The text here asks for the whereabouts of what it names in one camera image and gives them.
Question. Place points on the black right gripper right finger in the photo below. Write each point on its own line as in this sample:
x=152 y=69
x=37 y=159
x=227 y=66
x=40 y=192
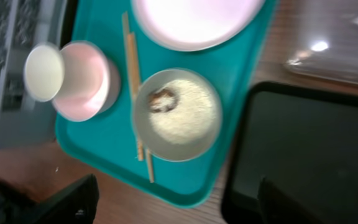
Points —
x=276 y=207

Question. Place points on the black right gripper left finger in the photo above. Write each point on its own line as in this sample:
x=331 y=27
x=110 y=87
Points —
x=76 y=203

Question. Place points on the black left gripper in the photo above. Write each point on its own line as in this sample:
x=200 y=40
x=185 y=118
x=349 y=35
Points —
x=15 y=206

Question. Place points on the white rice pile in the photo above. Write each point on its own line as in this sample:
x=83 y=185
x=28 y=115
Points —
x=191 y=119

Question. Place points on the brown food scrap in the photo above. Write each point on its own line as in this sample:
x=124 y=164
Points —
x=162 y=100

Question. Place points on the grey bowl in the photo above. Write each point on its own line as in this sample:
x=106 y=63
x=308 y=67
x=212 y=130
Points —
x=153 y=141

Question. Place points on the cream white cup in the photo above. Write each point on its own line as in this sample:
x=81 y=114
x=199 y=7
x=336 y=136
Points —
x=44 y=72

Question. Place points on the teal plastic tray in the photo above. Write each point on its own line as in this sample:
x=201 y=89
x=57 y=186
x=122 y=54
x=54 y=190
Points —
x=107 y=141

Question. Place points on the black tray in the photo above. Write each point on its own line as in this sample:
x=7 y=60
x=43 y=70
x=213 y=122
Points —
x=306 y=142

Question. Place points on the grey plastic dish rack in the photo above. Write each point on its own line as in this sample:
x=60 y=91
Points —
x=23 y=25

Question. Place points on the wooden chopstick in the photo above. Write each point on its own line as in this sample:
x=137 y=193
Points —
x=137 y=80
x=128 y=51

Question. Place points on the small pink bowl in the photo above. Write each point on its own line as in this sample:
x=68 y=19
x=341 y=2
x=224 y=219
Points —
x=91 y=85

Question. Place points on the clear plastic bin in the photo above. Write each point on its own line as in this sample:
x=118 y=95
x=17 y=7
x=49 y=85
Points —
x=325 y=40

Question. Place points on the large pink plate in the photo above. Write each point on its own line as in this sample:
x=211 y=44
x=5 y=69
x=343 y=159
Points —
x=193 y=25

